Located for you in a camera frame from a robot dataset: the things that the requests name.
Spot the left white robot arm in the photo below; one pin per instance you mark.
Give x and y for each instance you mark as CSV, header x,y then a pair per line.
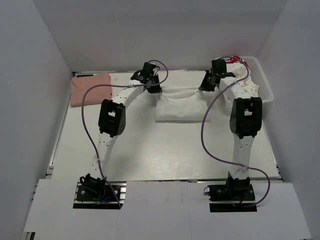
x,y
112,115

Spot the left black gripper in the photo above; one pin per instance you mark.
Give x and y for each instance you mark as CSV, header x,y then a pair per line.
x,y
156,89

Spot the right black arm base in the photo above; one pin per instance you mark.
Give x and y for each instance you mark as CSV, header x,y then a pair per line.
x,y
234,196

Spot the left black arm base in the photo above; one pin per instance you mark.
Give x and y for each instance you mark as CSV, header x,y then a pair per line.
x,y
105,201

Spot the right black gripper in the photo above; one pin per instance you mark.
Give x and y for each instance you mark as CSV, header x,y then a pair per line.
x,y
205,86

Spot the white cartoon print t shirt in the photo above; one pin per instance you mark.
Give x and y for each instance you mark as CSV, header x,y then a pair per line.
x,y
180,104

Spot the white red print t shirt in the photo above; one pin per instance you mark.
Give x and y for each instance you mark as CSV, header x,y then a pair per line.
x,y
239,67

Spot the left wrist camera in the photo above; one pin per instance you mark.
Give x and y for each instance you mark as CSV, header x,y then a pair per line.
x,y
149,69

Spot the white plastic basket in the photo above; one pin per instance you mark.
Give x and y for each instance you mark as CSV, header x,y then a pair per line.
x,y
259,78

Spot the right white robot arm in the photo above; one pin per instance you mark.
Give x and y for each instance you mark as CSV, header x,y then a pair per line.
x,y
245,122

